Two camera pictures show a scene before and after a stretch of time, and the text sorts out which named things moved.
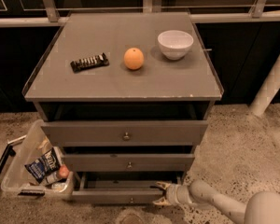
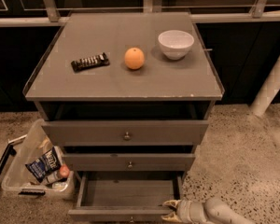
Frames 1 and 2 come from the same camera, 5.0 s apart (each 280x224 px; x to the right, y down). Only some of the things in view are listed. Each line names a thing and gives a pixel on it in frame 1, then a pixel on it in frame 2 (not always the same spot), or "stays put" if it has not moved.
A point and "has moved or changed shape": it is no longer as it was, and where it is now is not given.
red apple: (63, 172) stays put
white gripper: (172, 193) -> (184, 211)
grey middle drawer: (129, 161) stays put
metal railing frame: (51, 18) stays put
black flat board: (7, 151) stays put
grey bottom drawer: (120, 188) has moved or changed shape
